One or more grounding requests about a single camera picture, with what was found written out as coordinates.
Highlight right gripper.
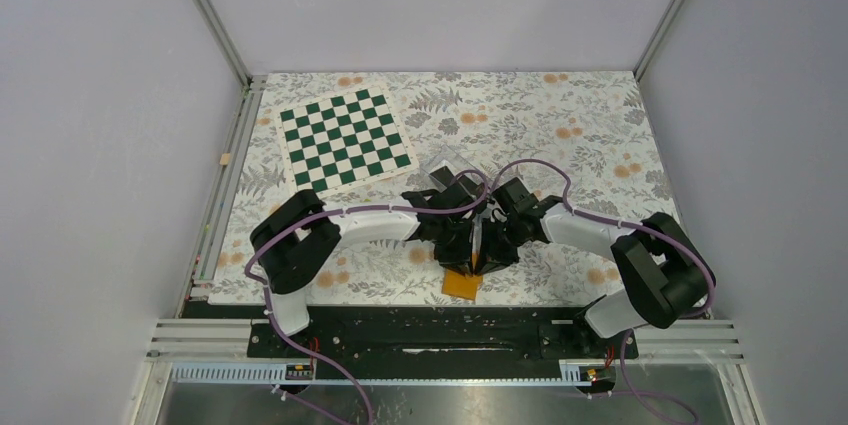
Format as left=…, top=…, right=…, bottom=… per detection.
left=474, top=216, right=527, bottom=277

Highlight orange leather card holder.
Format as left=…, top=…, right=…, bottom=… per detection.
left=441, top=270, right=483, bottom=302

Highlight clear plastic card box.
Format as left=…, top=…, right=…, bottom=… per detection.
left=420, top=145, right=488, bottom=209

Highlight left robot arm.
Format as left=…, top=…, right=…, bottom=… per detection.
left=245, top=177, right=488, bottom=356

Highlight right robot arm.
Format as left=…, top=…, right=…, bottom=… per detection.
left=473, top=178, right=715, bottom=357

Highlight floral patterned table mat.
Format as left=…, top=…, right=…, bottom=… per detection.
left=207, top=71, right=682, bottom=306

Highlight green white chessboard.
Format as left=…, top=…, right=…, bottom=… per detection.
left=274, top=82, right=419, bottom=198

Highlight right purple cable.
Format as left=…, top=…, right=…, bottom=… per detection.
left=488, top=158, right=718, bottom=425

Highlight purple cable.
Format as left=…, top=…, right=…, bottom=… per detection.
left=244, top=168, right=492, bottom=425
left=488, top=158, right=718, bottom=425

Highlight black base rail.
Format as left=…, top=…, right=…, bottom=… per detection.
left=246, top=302, right=639, bottom=381

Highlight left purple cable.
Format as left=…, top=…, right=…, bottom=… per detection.
left=244, top=168, right=492, bottom=425

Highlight right aluminium frame post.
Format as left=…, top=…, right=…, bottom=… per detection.
left=633, top=0, right=686, bottom=83

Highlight aluminium frame post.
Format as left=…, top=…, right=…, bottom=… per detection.
left=192, top=0, right=252, bottom=88
left=633, top=0, right=686, bottom=83

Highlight left aluminium frame post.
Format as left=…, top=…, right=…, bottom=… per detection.
left=192, top=0, right=252, bottom=88

